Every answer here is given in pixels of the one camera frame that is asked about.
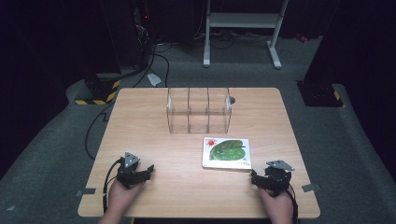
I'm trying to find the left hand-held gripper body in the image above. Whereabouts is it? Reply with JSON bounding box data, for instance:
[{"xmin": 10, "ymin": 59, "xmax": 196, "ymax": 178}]
[{"xmin": 116, "ymin": 151, "xmax": 148, "ymax": 189}]

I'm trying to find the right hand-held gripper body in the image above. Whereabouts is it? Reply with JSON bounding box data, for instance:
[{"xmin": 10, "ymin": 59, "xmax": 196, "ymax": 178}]
[{"xmin": 261, "ymin": 160, "xmax": 295, "ymax": 198}]

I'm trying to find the picture book with green leaf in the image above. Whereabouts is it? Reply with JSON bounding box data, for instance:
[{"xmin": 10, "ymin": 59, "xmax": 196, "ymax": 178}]
[{"xmin": 202, "ymin": 136, "xmax": 252, "ymax": 171}]

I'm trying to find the clear acrylic book rack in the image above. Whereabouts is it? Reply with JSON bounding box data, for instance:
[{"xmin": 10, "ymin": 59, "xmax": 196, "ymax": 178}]
[{"xmin": 165, "ymin": 87, "xmax": 233, "ymax": 135}]

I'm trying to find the grey tape strip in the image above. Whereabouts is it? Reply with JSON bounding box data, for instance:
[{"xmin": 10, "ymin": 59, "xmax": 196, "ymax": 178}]
[
  {"xmin": 301, "ymin": 183, "xmax": 321, "ymax": 193},
  {"xmin": 76, "ymin": 188, "xmax": 97, "ymax": 197}
]

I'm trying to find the white paper scrap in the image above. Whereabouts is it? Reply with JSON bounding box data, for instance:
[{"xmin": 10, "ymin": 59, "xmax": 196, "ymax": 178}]
[{"xmin": 147, "ymin": 73, "xmax": 163, "ymax": 87}]

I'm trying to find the black yellow striped stand base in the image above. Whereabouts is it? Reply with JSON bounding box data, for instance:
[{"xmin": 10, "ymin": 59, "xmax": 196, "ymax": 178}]
[{"xmin": 74, "ymin": 72, "xmax": 121, "ymax": 106}]

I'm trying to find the white metal stand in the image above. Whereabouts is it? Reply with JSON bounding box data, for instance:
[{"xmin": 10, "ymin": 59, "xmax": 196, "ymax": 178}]
[{"xmin": 203, "ymin": 0, "xmax": 290, "ymax": 70}]

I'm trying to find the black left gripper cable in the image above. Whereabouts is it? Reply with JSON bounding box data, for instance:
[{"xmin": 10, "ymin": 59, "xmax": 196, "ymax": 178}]
[{"xmin": 102, "ymin": 157, "xmax": 126, "ymax": 215}]

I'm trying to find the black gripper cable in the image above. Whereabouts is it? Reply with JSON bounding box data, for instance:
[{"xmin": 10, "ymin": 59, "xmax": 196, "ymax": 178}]
[
  {"xmin": 285, "ymin": 186, "xmax": 301, "ymax": 224},
  {"xmin": 102, "ymin": 157, "xmax": 126, "ymax": 215}
]

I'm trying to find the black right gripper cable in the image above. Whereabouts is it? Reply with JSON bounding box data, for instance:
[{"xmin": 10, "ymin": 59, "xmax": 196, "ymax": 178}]
[{"xmin": 285, "ymin": 186, "xmax": 301, "ymax": 224}]

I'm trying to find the thin black floor cable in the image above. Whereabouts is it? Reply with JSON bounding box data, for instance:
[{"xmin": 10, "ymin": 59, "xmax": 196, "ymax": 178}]
[{"xmin": 84, "ymin": 102, "xmax": 116, "ymax": 161}]

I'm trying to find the looped black floor cable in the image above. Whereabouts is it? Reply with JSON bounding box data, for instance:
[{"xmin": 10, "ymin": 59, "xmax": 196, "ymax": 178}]
[{"xmin": 153, "ymin": 43, "xmax": 173, "ymax": 89}]

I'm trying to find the black equipment tower with wires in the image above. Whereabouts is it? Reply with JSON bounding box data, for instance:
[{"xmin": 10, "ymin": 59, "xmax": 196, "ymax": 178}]
[{"xmin": 100, "ymin": 0, "xmax": 157, "ymax": 71}]

